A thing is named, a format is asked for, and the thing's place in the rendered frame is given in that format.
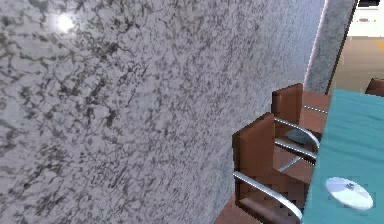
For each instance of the teal dining table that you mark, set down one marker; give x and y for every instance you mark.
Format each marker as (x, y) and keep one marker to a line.
(353, 140)

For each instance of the white cabinet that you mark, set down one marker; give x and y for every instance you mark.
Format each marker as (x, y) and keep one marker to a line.
(366, 20)

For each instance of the white round plate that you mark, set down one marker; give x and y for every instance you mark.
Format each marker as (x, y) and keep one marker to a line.
(348, 193)

